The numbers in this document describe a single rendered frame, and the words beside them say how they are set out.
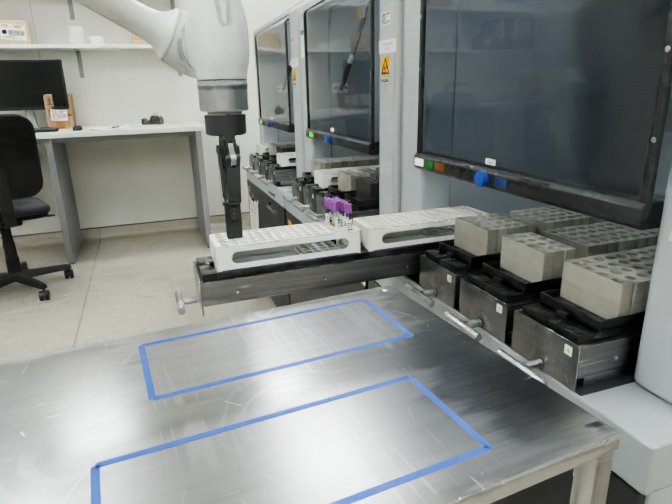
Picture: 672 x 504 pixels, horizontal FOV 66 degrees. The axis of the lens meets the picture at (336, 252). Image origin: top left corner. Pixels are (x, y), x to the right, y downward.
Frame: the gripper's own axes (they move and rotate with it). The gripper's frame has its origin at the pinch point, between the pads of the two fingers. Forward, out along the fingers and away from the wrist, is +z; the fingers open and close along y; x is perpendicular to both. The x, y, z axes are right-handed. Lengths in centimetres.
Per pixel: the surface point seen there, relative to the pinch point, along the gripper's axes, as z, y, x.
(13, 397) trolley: 8, -39, 32
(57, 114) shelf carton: -11, 324, 70
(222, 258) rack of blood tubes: 6.0, -5.0, 3.4
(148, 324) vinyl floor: 90, 162, 24
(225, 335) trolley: 8.3, -32.9, 7.2
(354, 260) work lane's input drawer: 9.6, -6.0, -23.1
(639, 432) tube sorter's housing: 17, -62, -38
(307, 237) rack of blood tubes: 3.8, -4.9, -13.6
